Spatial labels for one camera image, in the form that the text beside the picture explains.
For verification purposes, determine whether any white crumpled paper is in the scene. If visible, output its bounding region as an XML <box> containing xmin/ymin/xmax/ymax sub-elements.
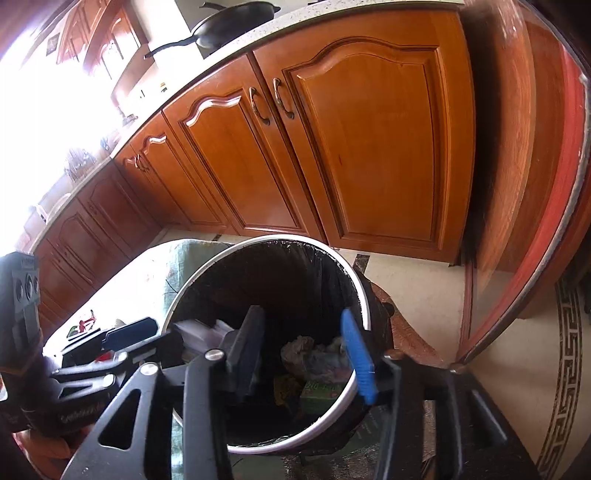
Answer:
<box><xmin>172</xmin><ymin>318</ymin><xmax>237</xmax><ymax>365</ymax></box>

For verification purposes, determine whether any yellow snack wrapper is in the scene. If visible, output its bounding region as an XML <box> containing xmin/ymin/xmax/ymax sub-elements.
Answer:
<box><xmin>272</xmin><ymin>374</ymin><xmax>303</xmax><ymax>409</ymax></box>

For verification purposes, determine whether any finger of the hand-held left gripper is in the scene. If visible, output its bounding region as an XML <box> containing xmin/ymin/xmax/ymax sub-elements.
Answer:
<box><xmin>46</xmin><ymin>353</ymin><xmax>139</xmax><ymax>409</ymax></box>
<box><xmin>62</xmin><ymin>316</ymin><xmax>185</xmax><ymax>367</ymax></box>

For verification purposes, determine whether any green printed carton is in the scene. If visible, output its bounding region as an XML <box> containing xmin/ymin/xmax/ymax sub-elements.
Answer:
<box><xmin>299</xmin><ymin>377</ymin><xmax>357</xmax><ymax>417</ymax></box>

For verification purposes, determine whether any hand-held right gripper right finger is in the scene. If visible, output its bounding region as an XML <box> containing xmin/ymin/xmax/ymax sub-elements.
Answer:
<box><xmin>341</xmin><ymin>308</ymin><xmax>541</xmax><ymax>480</ymax></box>

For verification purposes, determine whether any red-edged wooden panel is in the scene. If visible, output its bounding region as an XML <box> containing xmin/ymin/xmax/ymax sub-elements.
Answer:
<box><xmin>455</xmin><ymin>0</ymin><xmax>591</xmax><ymax>366</ymax></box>

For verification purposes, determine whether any large wooden cabinet door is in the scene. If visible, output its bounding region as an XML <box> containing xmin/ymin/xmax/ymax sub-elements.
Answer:
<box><xmin>252</xmin><ymin>8</ymin><xmax>477</xmax><ymax>265</ymax></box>

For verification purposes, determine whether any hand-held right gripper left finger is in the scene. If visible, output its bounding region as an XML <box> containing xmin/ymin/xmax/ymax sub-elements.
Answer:
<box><xmin>60</xmin><ymin>305</ymin><xmax>266</xmax><ymax>480</ymax></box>

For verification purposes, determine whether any green patterned cloth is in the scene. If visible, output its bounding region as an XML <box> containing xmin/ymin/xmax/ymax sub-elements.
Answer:
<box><xmin>159</xmin><ymin>239</ymin><xmax>234</xmax><ymax>319</ymax></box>

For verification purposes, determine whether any wooden wall cabinet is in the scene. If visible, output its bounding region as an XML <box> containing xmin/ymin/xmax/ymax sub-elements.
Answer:
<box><xmin>54</xmin><ymin>0</ymin><xmax>145</xmax><ymax>80</ymax></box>

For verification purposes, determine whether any crumpled clear plastic bag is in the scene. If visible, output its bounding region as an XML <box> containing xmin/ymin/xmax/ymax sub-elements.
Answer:
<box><xmin>281</xmin><ymin>336</ymin><xmax>354</xmax><ymax>385</ymax></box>

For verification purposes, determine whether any round white-rimmed trash bin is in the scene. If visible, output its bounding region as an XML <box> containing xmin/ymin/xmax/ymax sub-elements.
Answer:
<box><xmin>159</xmin><ymin>233</ymin><xmax>398</xmax><ymax>459</ymax></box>

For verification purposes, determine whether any black frying pan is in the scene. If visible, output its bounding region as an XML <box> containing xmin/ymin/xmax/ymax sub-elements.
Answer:
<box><xmin>143</xmin><ymin>1</ymin><xmax>282</xmax><ymax>60</ymax></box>

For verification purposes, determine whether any dark wooden cabinet door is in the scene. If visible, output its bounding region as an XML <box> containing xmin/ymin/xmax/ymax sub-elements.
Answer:
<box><xmin>33</xmin><ymin>161</ymin><xmax>162</xmax><ymax>324</ymax></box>

